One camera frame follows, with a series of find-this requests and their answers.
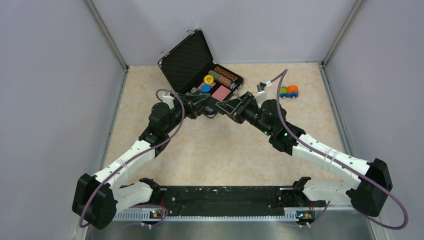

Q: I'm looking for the blue round chip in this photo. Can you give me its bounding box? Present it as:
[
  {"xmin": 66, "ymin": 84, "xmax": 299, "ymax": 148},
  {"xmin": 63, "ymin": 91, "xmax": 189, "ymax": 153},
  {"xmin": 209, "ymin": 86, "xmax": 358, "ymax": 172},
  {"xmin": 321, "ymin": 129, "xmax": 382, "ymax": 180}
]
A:
[{"xmin": 200, "ymin": 84, "xmax": 211, "ymax": 93}]

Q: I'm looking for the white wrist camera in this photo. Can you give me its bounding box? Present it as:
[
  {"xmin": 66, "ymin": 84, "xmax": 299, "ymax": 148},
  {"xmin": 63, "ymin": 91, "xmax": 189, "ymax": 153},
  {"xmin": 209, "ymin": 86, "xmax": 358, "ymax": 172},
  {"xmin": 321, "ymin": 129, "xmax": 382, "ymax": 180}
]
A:
[
  {"xmin": 255, "ymin": 82, "xmax": 268, "ymax": 104},
  {"xmin": 161, "ymin": 92, "xmax": 175, "ymax": 110}
]

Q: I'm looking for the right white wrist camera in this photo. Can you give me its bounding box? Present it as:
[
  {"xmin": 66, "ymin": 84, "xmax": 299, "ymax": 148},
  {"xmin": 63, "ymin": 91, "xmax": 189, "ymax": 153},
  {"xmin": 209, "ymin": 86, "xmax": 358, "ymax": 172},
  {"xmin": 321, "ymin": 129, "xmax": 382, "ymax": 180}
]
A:
[{"xmin": 255, "ymin": 82, "xmax": 268, "ymax": 104}]

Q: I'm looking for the open black chip case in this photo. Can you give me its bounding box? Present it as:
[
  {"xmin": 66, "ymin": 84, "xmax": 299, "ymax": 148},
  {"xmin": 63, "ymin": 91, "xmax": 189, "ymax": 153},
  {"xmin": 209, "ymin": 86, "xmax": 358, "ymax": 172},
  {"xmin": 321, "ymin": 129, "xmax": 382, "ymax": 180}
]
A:
[{"xmin": 158, "ymin": 28, "xmax": 245, "ymax": 100}]

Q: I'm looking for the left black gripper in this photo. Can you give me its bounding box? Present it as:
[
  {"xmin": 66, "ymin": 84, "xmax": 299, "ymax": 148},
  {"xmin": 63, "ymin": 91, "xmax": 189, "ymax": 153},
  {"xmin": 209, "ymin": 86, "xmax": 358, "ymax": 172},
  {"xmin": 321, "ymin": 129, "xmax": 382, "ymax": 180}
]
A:
[{"xmin": 164, "ymin": 93, "xmax": 213, "ymax": 134}]

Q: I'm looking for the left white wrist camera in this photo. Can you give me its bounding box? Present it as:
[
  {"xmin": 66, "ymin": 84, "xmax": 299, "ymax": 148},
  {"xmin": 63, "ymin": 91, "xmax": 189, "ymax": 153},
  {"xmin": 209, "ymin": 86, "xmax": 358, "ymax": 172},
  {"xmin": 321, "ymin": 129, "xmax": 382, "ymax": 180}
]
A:
[{"xmin": 161, "ymin": 92, "xmax": 175, "ymax": 110}]

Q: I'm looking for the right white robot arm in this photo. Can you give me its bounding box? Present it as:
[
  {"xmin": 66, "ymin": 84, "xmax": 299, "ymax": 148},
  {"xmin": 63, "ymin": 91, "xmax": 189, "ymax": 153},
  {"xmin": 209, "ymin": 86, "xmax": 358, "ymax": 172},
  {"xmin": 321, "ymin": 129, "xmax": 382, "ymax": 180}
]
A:
[{"xmin": 213, "ymin": 92, "xmax": 393, "ymax": 217}]

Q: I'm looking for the purple cable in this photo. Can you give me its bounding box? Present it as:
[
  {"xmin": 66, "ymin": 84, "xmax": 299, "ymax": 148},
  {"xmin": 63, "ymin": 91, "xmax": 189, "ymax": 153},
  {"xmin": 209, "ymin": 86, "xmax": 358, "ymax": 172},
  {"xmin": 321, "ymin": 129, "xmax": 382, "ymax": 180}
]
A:
[
  {"xmin": 264, "ymin": 68, "xmax": 409, "ymax": 231},
  {"xmin": 78, "ymin": 88, "xmax": 186, "ymax": 229}
]

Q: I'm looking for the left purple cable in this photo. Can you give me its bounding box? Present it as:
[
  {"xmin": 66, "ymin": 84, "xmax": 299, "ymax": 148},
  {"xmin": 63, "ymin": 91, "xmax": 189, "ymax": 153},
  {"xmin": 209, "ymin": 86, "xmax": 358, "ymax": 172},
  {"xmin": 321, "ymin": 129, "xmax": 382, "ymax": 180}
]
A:
[{"xmin": 78, "ymin": 88, "xmax": 186, "ymax": 229}]

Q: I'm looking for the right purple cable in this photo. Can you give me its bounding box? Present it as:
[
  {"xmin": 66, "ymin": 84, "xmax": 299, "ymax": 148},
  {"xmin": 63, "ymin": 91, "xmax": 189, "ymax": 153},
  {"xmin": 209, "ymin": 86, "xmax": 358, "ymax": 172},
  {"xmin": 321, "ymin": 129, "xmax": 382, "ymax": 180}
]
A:
[{"xmin": 264, "ymin": 68, "xmax": 409, "ymax": 231}]

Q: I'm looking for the yellow round chip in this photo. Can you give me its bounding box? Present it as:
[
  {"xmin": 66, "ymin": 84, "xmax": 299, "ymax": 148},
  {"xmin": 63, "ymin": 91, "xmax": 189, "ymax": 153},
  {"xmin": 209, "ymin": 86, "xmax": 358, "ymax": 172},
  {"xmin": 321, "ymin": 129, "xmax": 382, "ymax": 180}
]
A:
[{"xmin": 203, "ymin": 74, "xmax": 214, "ymax": 85}]

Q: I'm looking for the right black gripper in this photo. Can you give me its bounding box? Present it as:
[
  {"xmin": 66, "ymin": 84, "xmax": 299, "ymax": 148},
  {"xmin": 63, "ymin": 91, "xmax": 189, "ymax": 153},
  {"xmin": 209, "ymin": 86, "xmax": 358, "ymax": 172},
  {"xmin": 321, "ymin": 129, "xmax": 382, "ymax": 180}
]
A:
[{"xmin": 216, "ymin": 92, "xmax": 273, "ymax": 137}]

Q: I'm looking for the colourful toy car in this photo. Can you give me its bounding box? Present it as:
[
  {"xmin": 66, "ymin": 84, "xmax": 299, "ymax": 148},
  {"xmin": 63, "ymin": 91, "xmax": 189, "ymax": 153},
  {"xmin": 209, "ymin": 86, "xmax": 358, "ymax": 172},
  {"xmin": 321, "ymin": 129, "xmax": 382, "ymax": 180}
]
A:
[{"xmin": 279, "ymin": 85, "xmax": 299, "ymax": 99}]

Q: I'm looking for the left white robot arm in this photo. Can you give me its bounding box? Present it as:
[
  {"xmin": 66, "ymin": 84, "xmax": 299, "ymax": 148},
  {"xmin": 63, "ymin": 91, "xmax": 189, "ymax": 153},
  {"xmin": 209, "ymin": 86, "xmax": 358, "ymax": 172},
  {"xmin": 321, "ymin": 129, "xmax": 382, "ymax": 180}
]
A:
[{"xmin": 72, "ymin": 89, "xmax": 211, "ymax": 230}]

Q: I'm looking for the black remote control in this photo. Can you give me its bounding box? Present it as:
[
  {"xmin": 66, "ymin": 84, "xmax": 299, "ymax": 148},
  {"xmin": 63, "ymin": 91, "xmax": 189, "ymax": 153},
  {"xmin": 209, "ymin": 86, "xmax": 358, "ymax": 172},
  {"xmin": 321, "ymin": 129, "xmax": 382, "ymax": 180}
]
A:
[{"xmin": 203, "ymin": 97, "xmax": 222, "ymax": 115}]

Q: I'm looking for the pink card deck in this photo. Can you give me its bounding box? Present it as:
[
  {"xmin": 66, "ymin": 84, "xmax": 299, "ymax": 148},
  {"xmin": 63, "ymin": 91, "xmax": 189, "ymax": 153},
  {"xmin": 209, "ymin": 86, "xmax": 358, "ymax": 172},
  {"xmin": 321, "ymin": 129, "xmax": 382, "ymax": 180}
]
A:
[{"xmin": 211, "ymin": 85, "xmax": 231, "ymax": 101}]

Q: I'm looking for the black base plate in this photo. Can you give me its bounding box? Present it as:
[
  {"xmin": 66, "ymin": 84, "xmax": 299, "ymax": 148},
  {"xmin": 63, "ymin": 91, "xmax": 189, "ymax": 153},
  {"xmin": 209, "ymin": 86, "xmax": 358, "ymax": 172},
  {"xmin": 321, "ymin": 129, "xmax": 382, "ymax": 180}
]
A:
[{"xmin": 147, "ymin": 185, "xmax": 326, "ymax": 217}]

